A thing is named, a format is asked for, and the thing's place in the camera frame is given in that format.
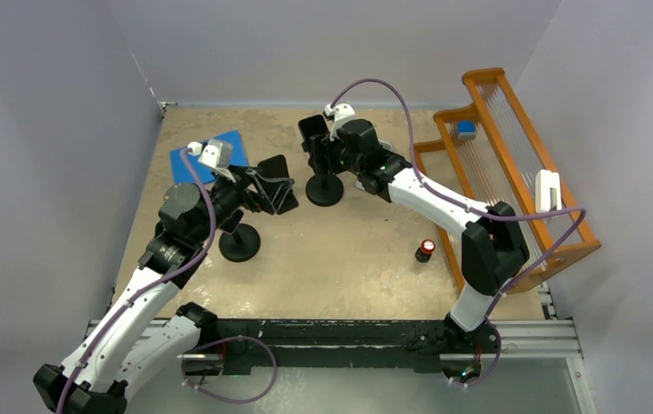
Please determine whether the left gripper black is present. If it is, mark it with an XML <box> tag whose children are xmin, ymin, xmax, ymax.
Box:
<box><xmin>192</xmin><ymin>164</ymin><xmax>292</xmax><ymax>244</ymax></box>

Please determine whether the black phone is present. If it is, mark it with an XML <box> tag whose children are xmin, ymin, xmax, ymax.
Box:
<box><xmin>257</xmin><ymin>154</ymin><xmax>293</xmax><ymax>201</ymax></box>
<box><xmin>298</xmin><ymin>114</ymin><xmax>329</xmax><ymax>166</ymax></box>

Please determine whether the black round-base pole stand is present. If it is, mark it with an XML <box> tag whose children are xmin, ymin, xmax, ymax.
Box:
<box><xmin>305</xmin><ymin>142</ymin><xmax>344</xmax><ymax>207</ymax></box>

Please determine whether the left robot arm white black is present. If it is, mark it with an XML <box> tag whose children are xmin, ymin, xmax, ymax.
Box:
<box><xmin>33</xmin><ymin>156</ymin><xmax>298</xmax><ymax>413</ymax></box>

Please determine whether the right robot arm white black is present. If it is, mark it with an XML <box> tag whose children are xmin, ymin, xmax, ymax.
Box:
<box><xmin>298</xmin><ymin>115</ymin><xmax>530</xmax><ymax>351</ymax></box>

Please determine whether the black folding phone stand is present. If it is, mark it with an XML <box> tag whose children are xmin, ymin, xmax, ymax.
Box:
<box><xmin>273</xmin><ymin>191</ymin><xmax>298</xmax><ymax>215</ymax></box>

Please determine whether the black phone on folding stand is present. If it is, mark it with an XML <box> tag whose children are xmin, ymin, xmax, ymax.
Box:
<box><xmin>257</xmin><ymin>154</ymin><xmax>293</xmax><ymax>201</ymax></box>

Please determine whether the silver phone stand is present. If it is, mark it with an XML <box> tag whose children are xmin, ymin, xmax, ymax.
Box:
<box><xmin>355</xmin><ymin>138</ymin><xmax>396</xmax><ymax>195</ymax></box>

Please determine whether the purple-cased phone on stand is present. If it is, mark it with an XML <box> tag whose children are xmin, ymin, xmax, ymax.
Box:
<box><xmin>218</xmin><ymin>210</ymin><xmax>244</xmax><ymax>234</ymax></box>

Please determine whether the black round-base stand left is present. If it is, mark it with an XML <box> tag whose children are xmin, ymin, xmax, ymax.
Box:
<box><xmin>218</xmin><ymin>223</ymin><xmax>261</xmax><ymax>263</ymax></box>

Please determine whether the blue small block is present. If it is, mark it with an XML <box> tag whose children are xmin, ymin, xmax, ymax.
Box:
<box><xmin>456</xmin><ymin>120</ymin><xmax>477</xmax><ymax>141</ymax></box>

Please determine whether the orange wooden rack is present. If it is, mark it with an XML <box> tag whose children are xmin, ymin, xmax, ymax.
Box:
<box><xmin>413</xmin><ymin>68</ymin><xmax>602</xmax><ymax>294</ymax></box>

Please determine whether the white clip on rack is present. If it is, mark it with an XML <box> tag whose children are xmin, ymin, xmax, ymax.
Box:
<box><xmin>534</xmin><ymin>169</ymin><xmax>562</xmax><ymax>213</ymax></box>

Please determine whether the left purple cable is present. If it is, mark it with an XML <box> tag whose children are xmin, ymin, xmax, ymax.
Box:
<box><xmin>54</xmin><ymin>145</ymin><xmax>217</xmax><ymax>414</ymax></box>

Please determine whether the black base frame rail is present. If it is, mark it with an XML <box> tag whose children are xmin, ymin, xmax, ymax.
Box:
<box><xmin>83</xmin><ymin>317</ymin><xmax>584</xmax><ymax>379</ymax></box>

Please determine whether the purple cable loop front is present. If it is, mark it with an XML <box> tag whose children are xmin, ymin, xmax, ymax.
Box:
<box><xmin>179</xmin><ymin>335</ymin><xmax>279</xmax><ymax>405</ymax></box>

